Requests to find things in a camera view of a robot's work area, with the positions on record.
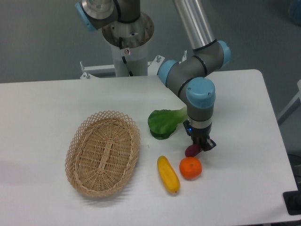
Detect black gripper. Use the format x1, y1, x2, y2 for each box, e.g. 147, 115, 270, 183
183, 120, 216, 152

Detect purple sweet potato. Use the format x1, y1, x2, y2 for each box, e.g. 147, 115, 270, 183
185, 144, 202, 157

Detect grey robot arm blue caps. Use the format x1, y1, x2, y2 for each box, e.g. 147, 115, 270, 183
75, 0, 231, 152

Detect orange tangerine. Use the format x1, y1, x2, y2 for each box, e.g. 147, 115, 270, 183
179, 157, 202, 180

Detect green bok choy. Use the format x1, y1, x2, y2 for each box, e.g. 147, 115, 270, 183
147, 106, 188, 140

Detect yellow banana-like fruit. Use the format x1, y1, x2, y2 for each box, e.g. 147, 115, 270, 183
157, 156, 181, 194

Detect oval wicker basket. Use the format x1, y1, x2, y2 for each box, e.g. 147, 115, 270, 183
65, 111, 140, 198

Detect black device at table edge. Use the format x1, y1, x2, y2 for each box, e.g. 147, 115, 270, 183
283, 191, 301, 216

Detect black cable on pedestal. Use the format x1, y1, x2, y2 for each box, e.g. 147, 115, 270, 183
119, 37, 135, 77

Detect white table leg bracket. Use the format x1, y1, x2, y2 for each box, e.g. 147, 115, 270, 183
277, 80, 301, 126

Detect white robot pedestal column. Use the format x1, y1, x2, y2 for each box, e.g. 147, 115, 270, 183
102, 12, 154, 64

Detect white metal mounting frame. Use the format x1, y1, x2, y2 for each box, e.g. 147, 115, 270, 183
79, 50, 190, 79

